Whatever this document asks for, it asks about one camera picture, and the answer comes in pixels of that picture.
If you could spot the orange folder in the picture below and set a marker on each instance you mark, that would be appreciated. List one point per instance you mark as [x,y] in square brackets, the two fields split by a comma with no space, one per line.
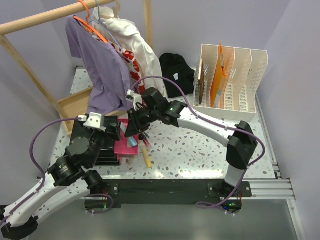
[225,62]

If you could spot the aluminium rail frame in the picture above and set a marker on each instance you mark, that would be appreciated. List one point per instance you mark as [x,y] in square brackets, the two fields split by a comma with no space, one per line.
[272,189]

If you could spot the wooden clothes rack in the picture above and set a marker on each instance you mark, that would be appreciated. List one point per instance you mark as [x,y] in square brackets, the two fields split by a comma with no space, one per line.
[45,47]

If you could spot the red white patterned garment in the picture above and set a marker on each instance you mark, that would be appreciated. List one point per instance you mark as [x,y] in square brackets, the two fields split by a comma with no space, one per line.
[132,65]

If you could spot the orange clothes hanger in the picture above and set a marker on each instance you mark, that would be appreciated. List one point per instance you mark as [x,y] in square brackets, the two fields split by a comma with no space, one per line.
[87,26]

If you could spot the purple t-shirt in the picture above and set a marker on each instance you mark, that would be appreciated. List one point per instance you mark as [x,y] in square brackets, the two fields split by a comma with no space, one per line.
[107,70]

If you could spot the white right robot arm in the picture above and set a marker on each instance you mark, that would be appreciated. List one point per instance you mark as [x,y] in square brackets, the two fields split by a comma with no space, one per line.
[151,106]

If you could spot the cream file organizer rack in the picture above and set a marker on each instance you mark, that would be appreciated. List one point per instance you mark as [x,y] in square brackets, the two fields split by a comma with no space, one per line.
[239,100]

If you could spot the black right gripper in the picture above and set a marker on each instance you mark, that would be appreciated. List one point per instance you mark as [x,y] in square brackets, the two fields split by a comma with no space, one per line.
[135,125]

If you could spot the white shirt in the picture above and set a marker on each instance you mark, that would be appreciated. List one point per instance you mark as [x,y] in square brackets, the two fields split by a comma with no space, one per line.
[130,38]

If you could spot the Three Days To See book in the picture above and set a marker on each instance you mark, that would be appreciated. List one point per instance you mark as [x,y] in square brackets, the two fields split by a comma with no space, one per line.
[200,85]

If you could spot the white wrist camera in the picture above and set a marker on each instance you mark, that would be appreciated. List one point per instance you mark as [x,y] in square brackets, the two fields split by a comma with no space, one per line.
[93,121]
[135,98]

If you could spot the wooden clothes hanger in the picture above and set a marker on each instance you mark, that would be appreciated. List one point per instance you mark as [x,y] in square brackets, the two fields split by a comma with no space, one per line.
[116,9]

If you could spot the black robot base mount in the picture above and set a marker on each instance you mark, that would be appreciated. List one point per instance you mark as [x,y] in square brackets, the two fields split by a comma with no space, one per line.
[113,193]

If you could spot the green highlighter marker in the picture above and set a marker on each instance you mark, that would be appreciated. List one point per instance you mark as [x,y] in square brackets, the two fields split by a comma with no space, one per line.
[123,128]

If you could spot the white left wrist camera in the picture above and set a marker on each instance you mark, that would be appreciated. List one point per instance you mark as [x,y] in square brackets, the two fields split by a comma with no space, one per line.
[93,121]

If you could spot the red pen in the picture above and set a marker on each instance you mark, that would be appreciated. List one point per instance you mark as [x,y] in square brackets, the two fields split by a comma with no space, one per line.
[144,138]

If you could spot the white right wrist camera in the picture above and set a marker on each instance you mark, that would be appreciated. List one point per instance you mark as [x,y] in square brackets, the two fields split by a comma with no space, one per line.
[135,98]

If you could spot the beige eraser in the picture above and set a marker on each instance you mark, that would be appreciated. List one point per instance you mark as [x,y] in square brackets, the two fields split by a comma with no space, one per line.
[130,160]

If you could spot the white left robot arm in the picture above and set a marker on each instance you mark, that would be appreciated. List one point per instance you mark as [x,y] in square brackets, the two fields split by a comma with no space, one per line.
[71,177]

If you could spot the blue highlighter marker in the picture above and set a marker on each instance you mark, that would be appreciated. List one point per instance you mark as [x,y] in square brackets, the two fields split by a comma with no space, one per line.
[131,142]

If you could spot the light blue clothes hanger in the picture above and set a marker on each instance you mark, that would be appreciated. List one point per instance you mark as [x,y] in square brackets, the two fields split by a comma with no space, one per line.
[100,22]

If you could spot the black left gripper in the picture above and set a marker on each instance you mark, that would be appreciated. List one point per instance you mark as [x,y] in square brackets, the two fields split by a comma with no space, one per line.
[113,128]

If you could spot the pink drawer tray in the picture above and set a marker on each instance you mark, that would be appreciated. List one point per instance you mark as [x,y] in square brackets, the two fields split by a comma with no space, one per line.
[121,147]

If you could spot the yellow highlighter marker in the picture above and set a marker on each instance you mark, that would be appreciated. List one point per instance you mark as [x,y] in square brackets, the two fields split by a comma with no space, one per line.
[146,157]

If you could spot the black drawer organizer box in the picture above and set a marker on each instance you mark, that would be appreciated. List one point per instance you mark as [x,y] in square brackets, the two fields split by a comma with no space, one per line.
[107,155]

